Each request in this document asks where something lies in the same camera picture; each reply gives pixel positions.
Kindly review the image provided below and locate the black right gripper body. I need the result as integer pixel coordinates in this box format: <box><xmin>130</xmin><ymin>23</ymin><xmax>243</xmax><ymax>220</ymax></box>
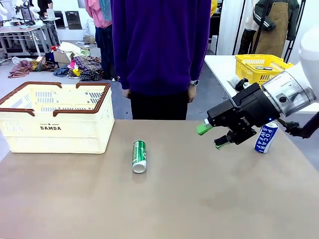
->
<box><xmin>206</xmin><ymin>83</ymin><xmax>275</xmax><ymax>145</ymax></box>

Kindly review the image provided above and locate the blue Pocari Sweat can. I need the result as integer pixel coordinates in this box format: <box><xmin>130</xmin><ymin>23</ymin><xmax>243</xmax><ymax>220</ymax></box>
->
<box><xmin>254</xmin><ymin>120</ymin><xmax>279</xmax><ymax>154</ymax></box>

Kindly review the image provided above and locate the green drink can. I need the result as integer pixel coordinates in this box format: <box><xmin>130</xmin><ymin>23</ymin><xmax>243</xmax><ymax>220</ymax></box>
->
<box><xmin>132</xmin><ymin>139</ymin><xmax>147</xmax><ymax>174</ymax></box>

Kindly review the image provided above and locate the person's left forearm purple sleeve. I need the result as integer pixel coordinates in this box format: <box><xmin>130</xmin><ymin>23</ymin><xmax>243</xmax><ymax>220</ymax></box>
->
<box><xmin>188</xmin><ymin>44</ymin><xmax>208</xmax><ymax>83</ymax></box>

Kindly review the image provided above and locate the person's right forearm purple sleeve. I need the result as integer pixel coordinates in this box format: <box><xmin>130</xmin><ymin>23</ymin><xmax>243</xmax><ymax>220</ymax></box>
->
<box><xmin>112</xmin><ymin>49</ymin><xmax>132</xmax><ymax>90</ymax></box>

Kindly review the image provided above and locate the yellow plastic shopping basket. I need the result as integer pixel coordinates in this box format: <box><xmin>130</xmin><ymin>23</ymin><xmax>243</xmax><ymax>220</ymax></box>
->
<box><xmin>235</xmin><ymin>54</ymin><xmax>295</xmax><ymax>87</ymax></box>

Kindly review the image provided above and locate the person's left hand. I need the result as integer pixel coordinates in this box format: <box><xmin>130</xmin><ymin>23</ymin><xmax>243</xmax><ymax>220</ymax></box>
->
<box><xmin>187</xmin><ymin>84</ymin><xmax>197</xmax><ymax>103</ymax></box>

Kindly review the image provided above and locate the small black round device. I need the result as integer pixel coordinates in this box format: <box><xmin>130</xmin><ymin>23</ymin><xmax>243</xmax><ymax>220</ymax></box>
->
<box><xmin>235</xmin><ymin>78</ymin><xmax>250</xmax><ymax>92</ymax></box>

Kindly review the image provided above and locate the black stand pole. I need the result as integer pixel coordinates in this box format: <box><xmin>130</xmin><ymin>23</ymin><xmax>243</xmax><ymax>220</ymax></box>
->
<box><xmin>284</xmin><ymin>0</ymin><xmax>307</xmax><ymax>63</ymax></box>
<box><xmin>231</xmin><ymin>0</ymin><xmax>247</xmax><ymax>56</ymax></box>

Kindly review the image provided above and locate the mannequin with brown apron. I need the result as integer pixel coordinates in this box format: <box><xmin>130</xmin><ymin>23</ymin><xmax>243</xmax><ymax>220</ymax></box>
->
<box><xmin>253</xmin><ymin>0</ymin><xmax>300</xmax><ymax>58</ymax></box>

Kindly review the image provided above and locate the white hanging garment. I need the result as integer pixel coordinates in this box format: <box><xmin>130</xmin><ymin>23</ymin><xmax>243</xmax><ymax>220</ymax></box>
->
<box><xmin>219</xmin><ymin>0</ymin><xmax>260</xmax><ymax>56</ymax></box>

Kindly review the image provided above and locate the person in purple hoodie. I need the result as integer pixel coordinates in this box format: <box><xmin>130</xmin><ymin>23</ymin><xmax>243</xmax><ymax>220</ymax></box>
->
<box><xmin>110</xmin><ymin>0</ymin><xmax>212</xmax><ymax>120</ymax></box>

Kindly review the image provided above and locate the pile of colourful clothes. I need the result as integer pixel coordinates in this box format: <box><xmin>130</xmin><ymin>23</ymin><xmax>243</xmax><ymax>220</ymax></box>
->
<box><xmin>8</xmin><ymin>41</ymin><xmax>103</xmax><ymax>82</ymax></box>

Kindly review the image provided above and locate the white bag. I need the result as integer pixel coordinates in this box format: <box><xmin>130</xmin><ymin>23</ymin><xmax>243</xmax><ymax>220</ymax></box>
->
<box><xmin>86</xmin><ymin>19</ymin><xmax>97</xmax><ymax>37</ymax></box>

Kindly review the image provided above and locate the person in pink hoodie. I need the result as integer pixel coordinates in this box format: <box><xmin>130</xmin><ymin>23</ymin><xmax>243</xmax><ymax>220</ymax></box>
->
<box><xmin>84</xmin><ymin>0</ymin><xmax>114</xmax><ymax>81</ymax></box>

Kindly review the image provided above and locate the black framed panel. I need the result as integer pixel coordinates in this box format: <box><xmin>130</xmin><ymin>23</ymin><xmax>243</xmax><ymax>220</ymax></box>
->
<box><xmin>65</xmin><ymin>10</ymin><xmax>83</xmax><ymax>30</ymax></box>
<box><xmin>53</xmin><ymin>10</ymin><xmax>66</xmax><ymax>30</ymax></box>

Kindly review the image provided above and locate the person in black clothes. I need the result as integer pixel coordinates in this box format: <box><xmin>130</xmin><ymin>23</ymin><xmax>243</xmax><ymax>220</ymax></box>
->
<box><xmin>37</xmin><ymin>0</ymin><xmax>54</xmax><ymax>18</ymax></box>

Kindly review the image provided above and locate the grey work desk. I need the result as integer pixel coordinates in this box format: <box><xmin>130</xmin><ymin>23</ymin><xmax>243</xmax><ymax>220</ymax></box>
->
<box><xmin>0</xmin><ymin>24</ymin><xmax>60</xmax><ymax>57</ymax></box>

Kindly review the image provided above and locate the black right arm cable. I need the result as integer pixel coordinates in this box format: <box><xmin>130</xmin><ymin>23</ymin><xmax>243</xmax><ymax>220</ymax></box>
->
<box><xmin>278</xmin><ymin>118</ymin><xmax>319</xmax><ymax>139</ymax></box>

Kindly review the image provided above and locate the cream basket with brown handles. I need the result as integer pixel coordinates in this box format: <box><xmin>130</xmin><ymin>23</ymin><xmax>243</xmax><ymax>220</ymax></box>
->
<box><xmin>0</xmin><ymin>81</ymin><xmax>115</xmax><ymax>154</ymax></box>

